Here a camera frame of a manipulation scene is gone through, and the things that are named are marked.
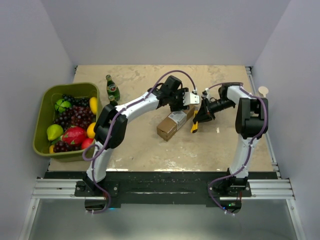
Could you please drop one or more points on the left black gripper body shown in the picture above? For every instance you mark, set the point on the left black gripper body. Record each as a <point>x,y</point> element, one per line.
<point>176,103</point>

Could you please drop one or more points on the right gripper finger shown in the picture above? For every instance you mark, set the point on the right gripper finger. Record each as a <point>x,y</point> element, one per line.
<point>202,107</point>
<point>203,117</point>

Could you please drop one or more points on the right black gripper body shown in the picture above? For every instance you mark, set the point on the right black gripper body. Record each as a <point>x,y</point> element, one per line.
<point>211,109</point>

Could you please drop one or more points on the yellow utility knife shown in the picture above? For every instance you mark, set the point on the yellow utility knife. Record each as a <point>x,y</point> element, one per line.
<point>194,128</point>

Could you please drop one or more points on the brown cardboard express box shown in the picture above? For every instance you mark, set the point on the brown cardboard express box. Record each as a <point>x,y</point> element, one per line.
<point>173,122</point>

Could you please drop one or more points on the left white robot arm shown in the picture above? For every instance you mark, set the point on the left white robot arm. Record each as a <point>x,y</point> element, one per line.
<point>111,126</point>

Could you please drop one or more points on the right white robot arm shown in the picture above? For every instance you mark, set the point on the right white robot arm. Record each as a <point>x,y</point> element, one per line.
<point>251,122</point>

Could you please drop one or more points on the beige cup bottle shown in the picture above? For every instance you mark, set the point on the beige cup bottle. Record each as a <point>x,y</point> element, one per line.
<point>263,91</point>

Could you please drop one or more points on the green glass bottle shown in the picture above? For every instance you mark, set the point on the green glass bottle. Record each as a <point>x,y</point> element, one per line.
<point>112,100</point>
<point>111,88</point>

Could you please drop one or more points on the yellow lemon fruit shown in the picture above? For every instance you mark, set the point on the yellow lemon fruit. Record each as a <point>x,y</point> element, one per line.
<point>93,104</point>

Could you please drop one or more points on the orange round fruit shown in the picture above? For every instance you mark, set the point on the orange round fruit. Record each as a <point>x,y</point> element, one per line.
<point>91,131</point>

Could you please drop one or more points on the red purple grape bunch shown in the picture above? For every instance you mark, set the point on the red purple grape bunch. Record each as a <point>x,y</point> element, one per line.
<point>76,116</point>

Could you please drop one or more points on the dark black grape bunch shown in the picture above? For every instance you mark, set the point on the dark black grape bunch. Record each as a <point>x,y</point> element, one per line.
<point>76,101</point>

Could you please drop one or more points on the small red apple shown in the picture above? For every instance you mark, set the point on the small red apple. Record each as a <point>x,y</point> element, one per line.
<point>86,143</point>

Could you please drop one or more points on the red dragon fruit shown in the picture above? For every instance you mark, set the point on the red dragon fruit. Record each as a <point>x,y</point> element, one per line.
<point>74,136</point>

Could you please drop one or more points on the lower dark red grapes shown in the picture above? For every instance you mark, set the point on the lower dark red grapes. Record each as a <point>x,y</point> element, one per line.
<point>62,146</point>

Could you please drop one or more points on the yellow green pear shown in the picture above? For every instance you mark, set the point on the yellow green pear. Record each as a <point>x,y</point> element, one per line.
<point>54,131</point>

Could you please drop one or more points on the olive green plastic bin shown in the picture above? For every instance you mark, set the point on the olive green plastic bin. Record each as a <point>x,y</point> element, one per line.
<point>47,115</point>

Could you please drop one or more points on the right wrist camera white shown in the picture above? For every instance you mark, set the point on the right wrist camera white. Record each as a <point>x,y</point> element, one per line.
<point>206,94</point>

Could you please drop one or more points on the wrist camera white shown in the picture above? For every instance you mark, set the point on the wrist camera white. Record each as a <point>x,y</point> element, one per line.
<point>206,94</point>
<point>190,98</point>

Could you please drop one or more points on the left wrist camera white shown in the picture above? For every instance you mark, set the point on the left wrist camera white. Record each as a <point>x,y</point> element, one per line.
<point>190,98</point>

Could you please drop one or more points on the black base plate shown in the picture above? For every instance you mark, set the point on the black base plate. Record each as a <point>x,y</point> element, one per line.
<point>153,187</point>

